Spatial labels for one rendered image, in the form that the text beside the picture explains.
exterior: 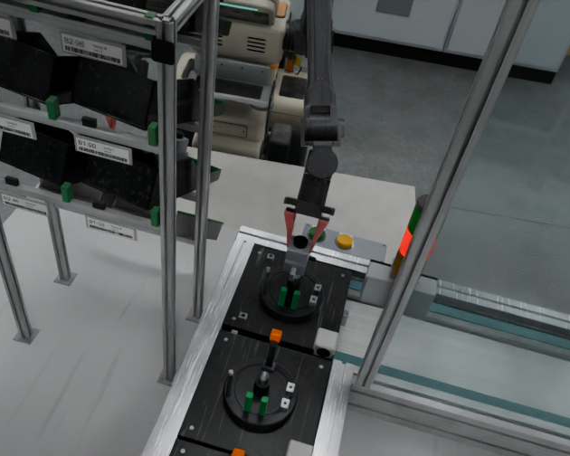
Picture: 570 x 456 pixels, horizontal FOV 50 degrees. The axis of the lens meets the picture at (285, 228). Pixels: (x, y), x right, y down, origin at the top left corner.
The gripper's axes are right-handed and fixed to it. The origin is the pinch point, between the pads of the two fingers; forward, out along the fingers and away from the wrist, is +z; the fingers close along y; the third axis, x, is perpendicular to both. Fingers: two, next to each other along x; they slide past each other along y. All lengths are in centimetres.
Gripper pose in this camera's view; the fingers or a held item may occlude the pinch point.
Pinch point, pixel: (299, 246)
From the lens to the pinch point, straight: 123.4
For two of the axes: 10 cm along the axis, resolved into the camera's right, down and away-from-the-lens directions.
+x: 1.0, -0.6, 9.9
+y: 9.7, 2.5, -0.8
